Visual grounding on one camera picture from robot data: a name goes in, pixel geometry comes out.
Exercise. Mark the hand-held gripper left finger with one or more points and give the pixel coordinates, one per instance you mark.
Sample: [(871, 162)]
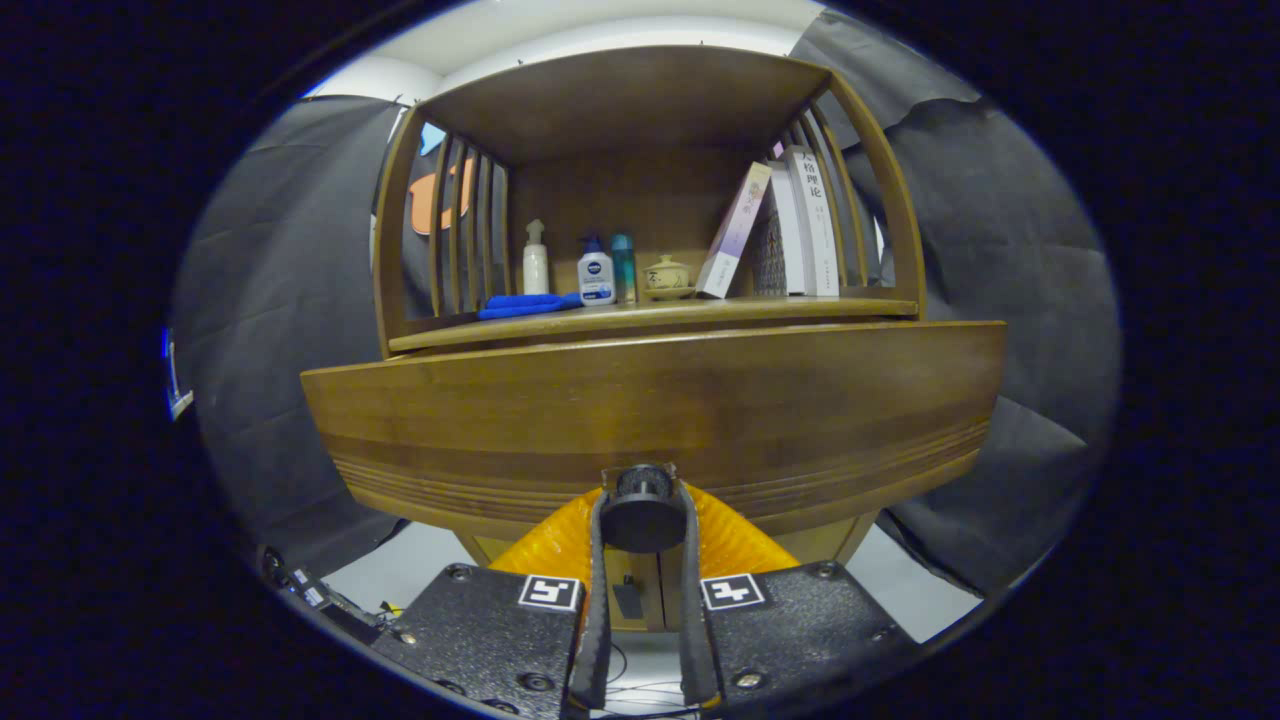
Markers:
[(598, 620)]

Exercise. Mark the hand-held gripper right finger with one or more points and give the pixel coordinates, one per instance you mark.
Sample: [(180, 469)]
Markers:
[(692, 620)]

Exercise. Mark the brown wooden drawer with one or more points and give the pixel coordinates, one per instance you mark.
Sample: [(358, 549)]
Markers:
[(650, 400)]

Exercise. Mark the wooden countertop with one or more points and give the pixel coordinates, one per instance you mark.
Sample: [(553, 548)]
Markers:
[(700, 312)]

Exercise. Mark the brown wooden cabinet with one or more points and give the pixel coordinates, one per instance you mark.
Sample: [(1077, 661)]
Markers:
[(640, 100)]

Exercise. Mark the black floor device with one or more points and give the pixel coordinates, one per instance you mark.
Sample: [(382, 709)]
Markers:
[(320, 600)]

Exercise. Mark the blue folded cloth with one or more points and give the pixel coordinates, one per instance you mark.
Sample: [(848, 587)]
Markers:
[(525, 305)]

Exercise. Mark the white blue-capped lotion bottle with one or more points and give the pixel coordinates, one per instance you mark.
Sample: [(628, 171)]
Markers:
[(596, 280)]

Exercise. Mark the beige lidded tea cup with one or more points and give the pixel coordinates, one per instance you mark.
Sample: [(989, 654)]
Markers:
[(667, 277)]

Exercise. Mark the teal slim bottle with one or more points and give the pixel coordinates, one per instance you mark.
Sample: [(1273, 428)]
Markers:
[(624, 270)]

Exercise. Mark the white pump bottle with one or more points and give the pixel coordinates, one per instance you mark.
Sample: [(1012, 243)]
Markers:
[(536, 270)]

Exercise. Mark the dark patterned book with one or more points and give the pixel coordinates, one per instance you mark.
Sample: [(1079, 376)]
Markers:
[(768, 255)]

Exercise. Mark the purple white book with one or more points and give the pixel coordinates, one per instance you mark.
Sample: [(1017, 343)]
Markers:
[(735, 230)]

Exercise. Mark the plain white book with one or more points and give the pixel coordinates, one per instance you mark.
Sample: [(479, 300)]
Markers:
[(790, 230)]

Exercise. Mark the white book black spine print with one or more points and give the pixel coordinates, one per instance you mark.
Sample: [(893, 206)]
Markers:
[(815, 220)]

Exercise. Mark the black backdrop cloth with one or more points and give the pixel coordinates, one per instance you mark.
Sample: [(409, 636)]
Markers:
[(280, 300)]

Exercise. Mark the white wall shelf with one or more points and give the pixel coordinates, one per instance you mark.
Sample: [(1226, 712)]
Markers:
[(181, 406)]

